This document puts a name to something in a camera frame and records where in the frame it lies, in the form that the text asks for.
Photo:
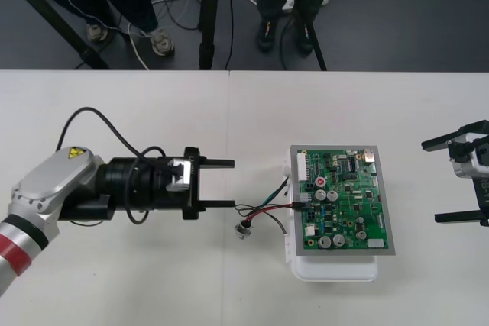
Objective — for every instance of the black tripod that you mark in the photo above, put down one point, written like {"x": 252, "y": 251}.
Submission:
{"x": 209, "y": 5}

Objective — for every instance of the white power strip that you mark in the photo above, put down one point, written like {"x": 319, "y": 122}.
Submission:
{"x": 288, "y": 4}

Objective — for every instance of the pale grey wrist camera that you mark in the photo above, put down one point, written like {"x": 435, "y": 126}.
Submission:
{"x": 179, "y": 173}
{"x": 468, "y": 166}

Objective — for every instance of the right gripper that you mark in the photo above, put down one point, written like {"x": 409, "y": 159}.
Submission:
{"x": 483, "y": 196}

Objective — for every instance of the milky plastic box with lid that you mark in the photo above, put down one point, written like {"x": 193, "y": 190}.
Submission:
{"x": 336, "y": 269}

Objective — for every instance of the pale grey left wrist camera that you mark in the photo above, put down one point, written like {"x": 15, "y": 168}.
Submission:
{"x": 179, "y": 173}

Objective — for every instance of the pale grey right wrist camera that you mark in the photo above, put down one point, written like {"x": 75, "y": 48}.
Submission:
{"x": 468, "y": 166}

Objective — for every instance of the green circuit board grey frame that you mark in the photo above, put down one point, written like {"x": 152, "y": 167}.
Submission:
{"x": 344, "y": 204}

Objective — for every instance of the silver and black left arm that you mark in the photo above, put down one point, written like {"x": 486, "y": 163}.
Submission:
{"x": 57, "y": 181}

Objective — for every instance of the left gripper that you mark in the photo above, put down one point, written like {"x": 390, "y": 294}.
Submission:
{"x": 193, "y": 204}

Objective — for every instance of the person with grey shoes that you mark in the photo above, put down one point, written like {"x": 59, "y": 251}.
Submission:
{"x": 133, "y": 1}

